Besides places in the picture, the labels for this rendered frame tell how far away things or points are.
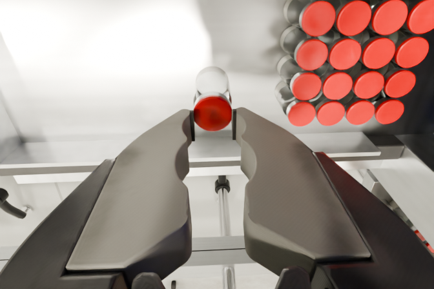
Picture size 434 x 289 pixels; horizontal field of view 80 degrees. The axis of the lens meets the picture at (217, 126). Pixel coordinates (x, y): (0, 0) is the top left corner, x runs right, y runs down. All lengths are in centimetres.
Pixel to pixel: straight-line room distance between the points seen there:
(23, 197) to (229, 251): 126
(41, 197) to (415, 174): 177
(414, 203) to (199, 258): 89
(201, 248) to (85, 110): 92
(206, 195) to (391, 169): 134
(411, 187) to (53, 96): 34
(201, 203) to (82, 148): 140
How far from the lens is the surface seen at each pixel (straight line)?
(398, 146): 30
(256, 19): 22
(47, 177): 34
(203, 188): 155
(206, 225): 180
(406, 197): 32
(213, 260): 109
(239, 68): 23
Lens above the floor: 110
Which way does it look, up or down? 58 degrees down
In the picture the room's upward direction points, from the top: 176 degrees clockwise
